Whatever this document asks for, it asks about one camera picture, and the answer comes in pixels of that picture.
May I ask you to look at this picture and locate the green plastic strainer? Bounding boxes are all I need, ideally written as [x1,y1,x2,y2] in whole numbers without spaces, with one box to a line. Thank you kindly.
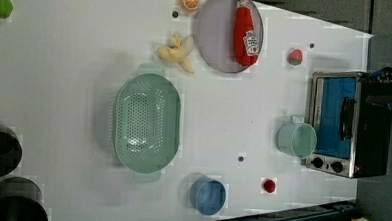
[112,63,181,183]

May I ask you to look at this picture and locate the peeled banana toy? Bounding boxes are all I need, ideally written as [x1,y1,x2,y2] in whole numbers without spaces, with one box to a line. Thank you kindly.
[157,34,195,74]

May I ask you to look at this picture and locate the red ketchup bottle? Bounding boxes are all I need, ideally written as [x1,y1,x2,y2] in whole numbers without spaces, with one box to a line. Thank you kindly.
[233,0,260,67]

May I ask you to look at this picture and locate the blue plastic cup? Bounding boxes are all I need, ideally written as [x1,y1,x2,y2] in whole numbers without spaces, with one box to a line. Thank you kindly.
[189,176,227,215]

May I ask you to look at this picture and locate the grey round plate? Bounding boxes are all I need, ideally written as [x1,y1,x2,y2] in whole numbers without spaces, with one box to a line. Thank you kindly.
[196,0,264,73]

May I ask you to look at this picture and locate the light green mug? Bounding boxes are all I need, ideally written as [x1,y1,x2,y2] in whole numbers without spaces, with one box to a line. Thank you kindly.
[277,115,317,159]

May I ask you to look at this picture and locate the small red tomato toy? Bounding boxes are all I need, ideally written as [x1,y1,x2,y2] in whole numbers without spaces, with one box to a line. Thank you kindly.
[263,180,276,193]

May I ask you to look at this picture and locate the orange slice toy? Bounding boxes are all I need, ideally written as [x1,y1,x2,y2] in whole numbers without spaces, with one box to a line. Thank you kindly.
[181,0,200,11]

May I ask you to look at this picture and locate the strawberry toy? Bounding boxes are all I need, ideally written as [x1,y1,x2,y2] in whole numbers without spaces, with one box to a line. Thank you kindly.
[287,49,303,66]

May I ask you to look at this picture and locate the toaster oven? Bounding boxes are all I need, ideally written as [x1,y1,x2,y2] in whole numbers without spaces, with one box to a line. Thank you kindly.
[305,71,392,179]

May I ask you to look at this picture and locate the black cylinder lower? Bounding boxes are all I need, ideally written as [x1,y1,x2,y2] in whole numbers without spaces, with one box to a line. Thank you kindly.
[0,177,49,221]

